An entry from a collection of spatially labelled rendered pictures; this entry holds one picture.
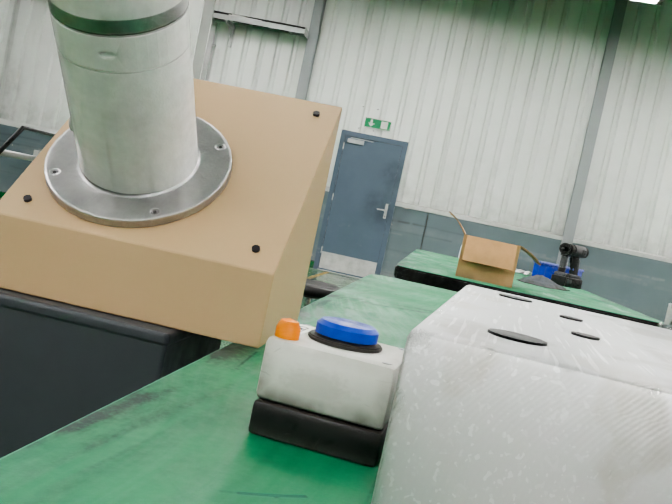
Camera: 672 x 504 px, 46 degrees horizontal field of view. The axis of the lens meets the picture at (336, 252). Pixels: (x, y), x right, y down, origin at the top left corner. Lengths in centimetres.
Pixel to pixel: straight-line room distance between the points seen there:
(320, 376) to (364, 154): 1128
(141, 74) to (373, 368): 37
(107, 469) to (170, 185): 45
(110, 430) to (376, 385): 15
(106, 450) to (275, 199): 44
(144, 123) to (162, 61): 6
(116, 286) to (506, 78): 1121
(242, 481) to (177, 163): 45
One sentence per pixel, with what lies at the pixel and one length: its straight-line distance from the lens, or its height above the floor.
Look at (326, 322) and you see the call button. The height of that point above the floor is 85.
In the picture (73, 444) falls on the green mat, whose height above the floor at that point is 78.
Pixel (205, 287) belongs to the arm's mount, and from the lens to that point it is 75.
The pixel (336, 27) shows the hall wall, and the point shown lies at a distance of 1214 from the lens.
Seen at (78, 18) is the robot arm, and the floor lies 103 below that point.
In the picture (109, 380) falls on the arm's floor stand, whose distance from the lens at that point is 77.
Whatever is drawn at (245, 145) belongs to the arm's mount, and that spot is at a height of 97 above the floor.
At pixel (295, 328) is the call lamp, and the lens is 47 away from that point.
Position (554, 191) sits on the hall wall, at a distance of 1173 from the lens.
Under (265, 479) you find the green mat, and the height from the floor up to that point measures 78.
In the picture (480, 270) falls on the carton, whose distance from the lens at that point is 282.
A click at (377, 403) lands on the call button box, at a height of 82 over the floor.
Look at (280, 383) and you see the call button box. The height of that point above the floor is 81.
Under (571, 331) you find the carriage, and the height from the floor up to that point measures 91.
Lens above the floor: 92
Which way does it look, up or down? 3 degrees down
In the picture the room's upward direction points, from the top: 12 degrees clockwise
